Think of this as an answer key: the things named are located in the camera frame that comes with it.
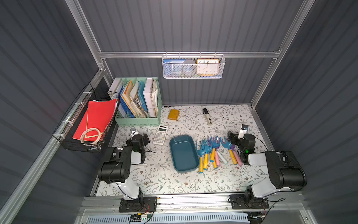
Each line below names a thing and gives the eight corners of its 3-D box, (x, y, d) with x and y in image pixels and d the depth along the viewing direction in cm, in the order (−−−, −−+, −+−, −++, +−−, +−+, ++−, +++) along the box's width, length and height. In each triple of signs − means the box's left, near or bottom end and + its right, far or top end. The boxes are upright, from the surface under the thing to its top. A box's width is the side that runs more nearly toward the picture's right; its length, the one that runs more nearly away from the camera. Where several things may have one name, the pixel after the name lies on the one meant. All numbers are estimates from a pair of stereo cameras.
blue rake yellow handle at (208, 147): (202, 169, 87) (202, 167, 85) (205, 141, 99) (206, 139, 97) (208, 170, 86) (209, 169, 84) (211, 142, 99) (212, 140, 97)
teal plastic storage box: (172, 174, 86) (172, 171, 81) (169, 140, 101) (168, 136, 97) (200, 170, 87) (201, 167, 83) (192, 137, 103) (192, 133, 98)
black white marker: (208, 125, 109) (209, 121, 105) (201, 112, 118) (202, 108, 114) (211, 125, 110) (213, 121, 106) (205, 111, 119) (205, 107, 115)
